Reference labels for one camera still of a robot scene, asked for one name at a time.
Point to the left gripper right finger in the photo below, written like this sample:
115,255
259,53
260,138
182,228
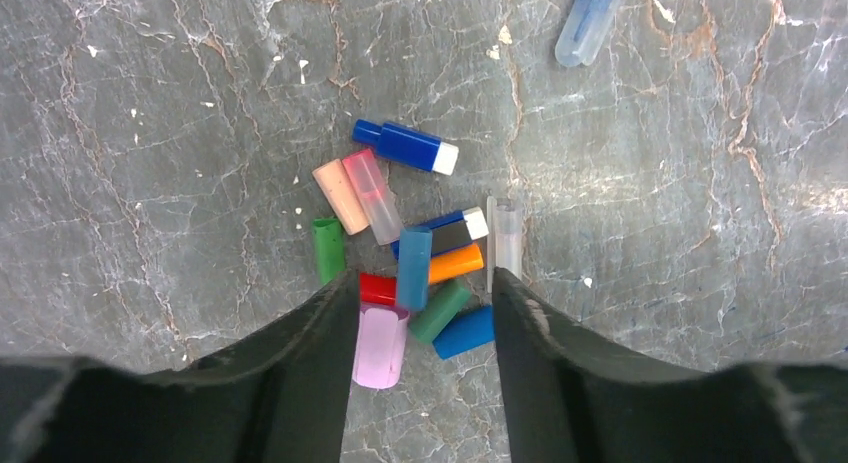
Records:
572,395

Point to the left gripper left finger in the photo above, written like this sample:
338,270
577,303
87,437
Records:
278,395

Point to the red pen cap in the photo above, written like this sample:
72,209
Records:
376,289

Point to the dark green pen cap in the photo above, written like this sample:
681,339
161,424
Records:
441,308

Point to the orange marker cap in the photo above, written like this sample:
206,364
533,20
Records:
455,263

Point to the grey clear pen cap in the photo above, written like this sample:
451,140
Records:
505,218

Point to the light blue pen cap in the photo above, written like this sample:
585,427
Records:
414,258

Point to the dark blue clip cap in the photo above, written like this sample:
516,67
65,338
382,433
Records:
443,234

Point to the pink translucent pen cap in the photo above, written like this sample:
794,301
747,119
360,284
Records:
374,195

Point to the orange pen cap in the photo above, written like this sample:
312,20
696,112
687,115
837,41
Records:
336,186

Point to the dark blue white-ended cap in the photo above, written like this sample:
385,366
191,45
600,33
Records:
407,146

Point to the clear capped blue pen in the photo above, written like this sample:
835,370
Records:
584,31

